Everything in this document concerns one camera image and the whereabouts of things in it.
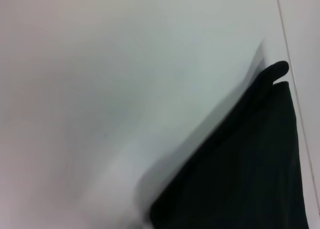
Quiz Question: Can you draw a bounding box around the black t-shirt white print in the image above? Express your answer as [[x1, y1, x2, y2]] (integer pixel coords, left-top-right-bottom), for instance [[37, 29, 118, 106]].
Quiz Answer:
[[149, 60, 309, 229]]

